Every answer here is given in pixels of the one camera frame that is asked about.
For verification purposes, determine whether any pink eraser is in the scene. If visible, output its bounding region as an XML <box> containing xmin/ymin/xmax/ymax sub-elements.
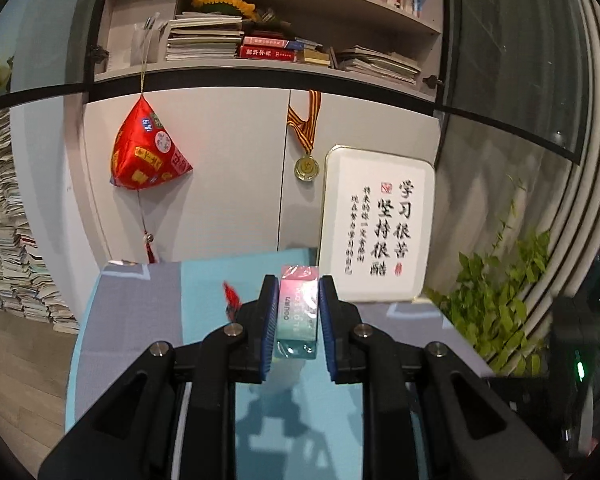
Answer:
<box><xmin>274</xmin><ymin>266</ymin><xmax>320</xmax><ymax>360</ymax></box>

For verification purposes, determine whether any framed calligraphy sign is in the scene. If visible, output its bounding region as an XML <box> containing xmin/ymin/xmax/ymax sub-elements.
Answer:
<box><xmin>318</xmin><ymin>146</ymin><xmax>436</xmax><ymax>304</ymax></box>

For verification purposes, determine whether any green potted plant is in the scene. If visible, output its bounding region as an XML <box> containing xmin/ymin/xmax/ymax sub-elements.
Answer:
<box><xmin>424</xmin><ymin>200</ymin><xmax>550</xmax><ymax>377</ymax></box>

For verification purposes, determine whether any gold medal with striped ribbon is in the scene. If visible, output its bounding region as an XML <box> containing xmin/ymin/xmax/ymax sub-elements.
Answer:
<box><xmin>286</xmin><ymin>90</ymin><xmax>322</xmax><ymax>182</ymax></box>

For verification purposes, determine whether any red pyramid hanging ornament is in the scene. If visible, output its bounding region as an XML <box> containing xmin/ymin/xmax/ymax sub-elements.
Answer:
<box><xmin>110</xmin><ymin>94</ymin><xmax>193</xmax><ymax>191</ymax></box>

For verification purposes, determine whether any grey bookshelf cabinet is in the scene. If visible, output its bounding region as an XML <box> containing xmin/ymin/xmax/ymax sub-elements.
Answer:
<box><xmin>79</xmin><ymin>0</ymin><xmax>442</xmax><ymax>261</ymax></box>

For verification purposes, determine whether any tall stack of papers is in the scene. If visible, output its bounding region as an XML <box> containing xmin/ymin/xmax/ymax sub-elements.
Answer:
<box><xmin>0</xmin><ymin>110</ymin><xmax>79</xmax><ymax>334</ymax></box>

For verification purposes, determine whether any red books stack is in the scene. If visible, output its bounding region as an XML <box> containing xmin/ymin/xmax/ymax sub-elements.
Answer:
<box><xmin>238</xmin><ymin>36</ymin><xmax>303</xmax><ymax>62</ymax></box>

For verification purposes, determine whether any stack of magazines on shelf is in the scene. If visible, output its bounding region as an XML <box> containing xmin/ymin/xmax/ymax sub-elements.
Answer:
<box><xmin>160</xmin><ymin>13</ymin><xmax>244</xmax><ymax>62</ymax></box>

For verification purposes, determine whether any clear cup on shelf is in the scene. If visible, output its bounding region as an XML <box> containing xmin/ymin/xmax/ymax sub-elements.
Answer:
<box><xmin>130</xmin><ymin>12</ymin><xmax>166</xmax><ymax>66</ymax></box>

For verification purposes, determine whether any right glass cabinet door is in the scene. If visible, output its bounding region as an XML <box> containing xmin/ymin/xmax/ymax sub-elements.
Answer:
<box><xmin>437</xmin><ymin>0</ymin><xmax>592</xmax><ymax>162</ymax></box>

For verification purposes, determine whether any glass cabinet door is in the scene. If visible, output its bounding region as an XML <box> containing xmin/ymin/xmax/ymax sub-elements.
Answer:
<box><xmin>0</xmin><ymin>0</ymin><xmax>105</xmax><ymax>110</ymax></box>
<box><xmin>437</xmin><ymin>0</ymin><xmax>592</xmax><ymax>162</ymax></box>

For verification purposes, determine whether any left glass cabinet door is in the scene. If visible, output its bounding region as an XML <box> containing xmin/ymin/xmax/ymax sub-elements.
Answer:
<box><xmin>0</xmin><ymin>0</ymin><xmax>105</xmax><ymax>110</ymax></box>

